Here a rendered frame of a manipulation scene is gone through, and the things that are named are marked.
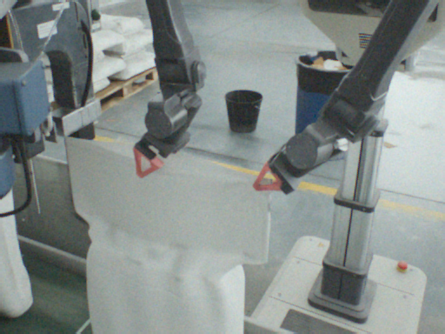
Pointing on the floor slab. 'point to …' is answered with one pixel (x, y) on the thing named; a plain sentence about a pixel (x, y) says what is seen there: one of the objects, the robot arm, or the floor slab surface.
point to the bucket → (243, 110)
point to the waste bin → (315, 87)
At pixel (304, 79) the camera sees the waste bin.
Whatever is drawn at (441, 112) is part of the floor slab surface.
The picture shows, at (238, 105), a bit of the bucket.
